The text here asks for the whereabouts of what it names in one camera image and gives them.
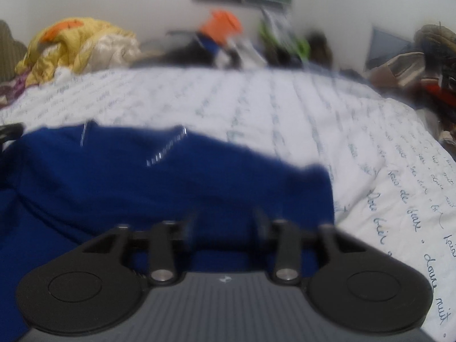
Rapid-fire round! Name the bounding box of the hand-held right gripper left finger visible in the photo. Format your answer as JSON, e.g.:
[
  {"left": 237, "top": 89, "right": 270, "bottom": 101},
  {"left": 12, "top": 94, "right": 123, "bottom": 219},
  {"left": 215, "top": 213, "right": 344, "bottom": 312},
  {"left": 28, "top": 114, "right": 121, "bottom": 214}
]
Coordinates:
[{"left": 81, "top": 213, "right": 197, "bottom": 286}]

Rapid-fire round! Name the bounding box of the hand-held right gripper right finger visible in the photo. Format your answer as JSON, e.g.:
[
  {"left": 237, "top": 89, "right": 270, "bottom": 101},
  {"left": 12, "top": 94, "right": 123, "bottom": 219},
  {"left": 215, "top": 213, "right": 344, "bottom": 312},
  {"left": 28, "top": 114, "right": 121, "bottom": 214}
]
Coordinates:
[{"left": 252, "top": 209, "right": 343, "bottom": 283}]

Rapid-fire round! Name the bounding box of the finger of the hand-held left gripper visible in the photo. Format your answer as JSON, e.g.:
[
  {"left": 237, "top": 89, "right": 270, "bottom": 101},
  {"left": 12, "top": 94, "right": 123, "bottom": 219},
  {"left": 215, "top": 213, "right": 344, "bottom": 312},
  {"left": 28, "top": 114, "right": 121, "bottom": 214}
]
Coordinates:
[{"left": 0, "top": 122, "right": 25, "bottom": 152}]

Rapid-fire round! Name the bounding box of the dark blue garment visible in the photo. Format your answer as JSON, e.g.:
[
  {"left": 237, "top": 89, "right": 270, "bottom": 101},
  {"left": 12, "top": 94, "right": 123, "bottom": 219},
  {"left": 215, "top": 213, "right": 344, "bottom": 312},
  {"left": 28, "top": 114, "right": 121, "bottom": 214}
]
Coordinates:
[{"left": 0, "top": 120, "right": 335, "bottom": 342}]

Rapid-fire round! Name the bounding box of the dark clothes heap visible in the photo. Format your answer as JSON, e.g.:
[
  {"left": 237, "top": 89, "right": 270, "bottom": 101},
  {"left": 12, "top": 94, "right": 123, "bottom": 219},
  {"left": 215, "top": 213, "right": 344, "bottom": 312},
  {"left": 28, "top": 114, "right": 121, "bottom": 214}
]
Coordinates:
[{"left": 130, "top": 30, "right": 257, "bottom": 69}]

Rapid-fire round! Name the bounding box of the brown clothes pile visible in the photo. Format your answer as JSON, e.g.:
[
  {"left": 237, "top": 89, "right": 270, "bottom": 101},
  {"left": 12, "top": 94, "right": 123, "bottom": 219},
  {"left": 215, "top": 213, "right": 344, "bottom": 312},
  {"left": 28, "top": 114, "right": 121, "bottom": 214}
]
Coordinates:
[{"left": 367, "top": 21, "right": 456, "bottom": 143}]

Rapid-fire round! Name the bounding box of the purple patterned cloth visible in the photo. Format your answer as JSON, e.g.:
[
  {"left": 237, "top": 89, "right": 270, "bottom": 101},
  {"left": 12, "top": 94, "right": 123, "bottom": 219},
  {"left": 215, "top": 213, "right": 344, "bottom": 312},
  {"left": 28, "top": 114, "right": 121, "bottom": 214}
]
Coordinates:
[{"left": 0, "top": 73, "right": 25, "bottom": 109}]

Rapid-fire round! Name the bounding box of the olive cushion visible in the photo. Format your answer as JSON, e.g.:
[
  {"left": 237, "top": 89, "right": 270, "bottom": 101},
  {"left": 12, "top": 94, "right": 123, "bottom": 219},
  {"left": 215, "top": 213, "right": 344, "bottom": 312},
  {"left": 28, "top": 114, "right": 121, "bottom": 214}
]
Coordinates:
[{"left": 0, "top": 19, "right": 28, "bottom": 83}]

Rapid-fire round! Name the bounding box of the yellow quilt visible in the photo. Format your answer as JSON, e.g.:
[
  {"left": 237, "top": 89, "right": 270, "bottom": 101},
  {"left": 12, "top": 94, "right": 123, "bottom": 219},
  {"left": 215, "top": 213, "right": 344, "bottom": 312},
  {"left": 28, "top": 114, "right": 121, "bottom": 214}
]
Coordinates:
[{"left": 15, "top": 18, "right": 138, "bottom": 86}]

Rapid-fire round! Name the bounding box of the white script-printed bedsheet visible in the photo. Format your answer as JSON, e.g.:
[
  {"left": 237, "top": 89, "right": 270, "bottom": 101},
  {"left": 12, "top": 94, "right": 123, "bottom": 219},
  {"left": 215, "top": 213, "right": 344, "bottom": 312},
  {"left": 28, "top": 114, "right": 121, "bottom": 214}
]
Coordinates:
[{"left": 0, "top": 66, "right": 456, "bottom": 335}]

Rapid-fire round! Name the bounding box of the cream satin cloth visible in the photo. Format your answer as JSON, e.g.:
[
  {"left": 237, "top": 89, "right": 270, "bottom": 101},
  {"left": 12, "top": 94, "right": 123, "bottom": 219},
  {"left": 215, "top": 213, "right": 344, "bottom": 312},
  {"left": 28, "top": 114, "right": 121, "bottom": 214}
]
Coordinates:
[{"left": 84, "top": 33, "right": 141, "bottom": 72}]

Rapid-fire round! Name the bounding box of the green and white item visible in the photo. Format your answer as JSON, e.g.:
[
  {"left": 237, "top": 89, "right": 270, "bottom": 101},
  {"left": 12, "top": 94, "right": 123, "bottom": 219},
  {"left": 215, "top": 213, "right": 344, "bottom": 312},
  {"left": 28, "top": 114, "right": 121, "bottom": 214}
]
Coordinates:
[{"left": 258, "top": 7, "right": 311, "bottom": 65}]

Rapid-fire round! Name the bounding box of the orange cloth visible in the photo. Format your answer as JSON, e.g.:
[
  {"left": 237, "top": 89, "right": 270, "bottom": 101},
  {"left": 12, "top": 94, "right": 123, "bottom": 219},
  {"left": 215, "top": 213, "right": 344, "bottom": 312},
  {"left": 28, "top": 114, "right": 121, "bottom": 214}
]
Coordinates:
[{"left": 199, "top": 9, "right": 243, "bottom": 45}]

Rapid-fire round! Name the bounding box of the grey flat panel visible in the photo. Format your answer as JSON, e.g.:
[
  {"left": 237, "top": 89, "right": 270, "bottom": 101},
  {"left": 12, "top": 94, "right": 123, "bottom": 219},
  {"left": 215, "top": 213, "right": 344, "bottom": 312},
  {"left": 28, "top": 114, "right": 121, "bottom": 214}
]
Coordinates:
[{"left": 365, "top": 26, "right": 417, "bottom": 72}]

